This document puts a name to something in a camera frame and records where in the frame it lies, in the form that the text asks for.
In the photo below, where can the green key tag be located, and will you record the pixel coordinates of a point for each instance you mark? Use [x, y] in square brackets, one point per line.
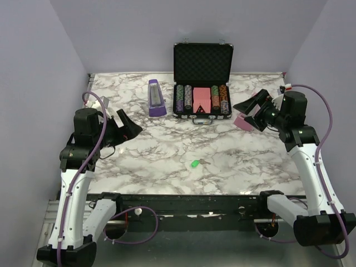
[195, 163]

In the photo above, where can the pink box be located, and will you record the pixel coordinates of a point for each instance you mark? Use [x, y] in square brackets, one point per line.
[242, 124]

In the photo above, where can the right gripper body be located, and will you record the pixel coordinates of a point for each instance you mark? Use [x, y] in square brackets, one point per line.
[269, 113]

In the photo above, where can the purple metronome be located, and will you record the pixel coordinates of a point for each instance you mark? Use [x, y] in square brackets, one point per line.
[156, 102]

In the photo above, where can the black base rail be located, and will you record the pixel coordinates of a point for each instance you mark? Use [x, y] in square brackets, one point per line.
[183, 213]

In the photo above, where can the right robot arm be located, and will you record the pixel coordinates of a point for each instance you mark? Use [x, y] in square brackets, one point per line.
[325, 221]

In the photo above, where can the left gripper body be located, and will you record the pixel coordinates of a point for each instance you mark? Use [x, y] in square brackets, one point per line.
[114, 135]

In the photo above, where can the red playing card deck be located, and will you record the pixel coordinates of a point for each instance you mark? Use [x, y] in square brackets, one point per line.
[201, 98]

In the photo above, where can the black poker chip case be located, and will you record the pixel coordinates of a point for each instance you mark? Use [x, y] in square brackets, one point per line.
[202, 65]

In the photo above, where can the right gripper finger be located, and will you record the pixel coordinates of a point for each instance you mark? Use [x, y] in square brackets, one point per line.
[256, 123]
[257, 100]

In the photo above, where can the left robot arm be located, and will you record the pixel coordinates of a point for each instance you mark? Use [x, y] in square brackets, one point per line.
[73, 241]

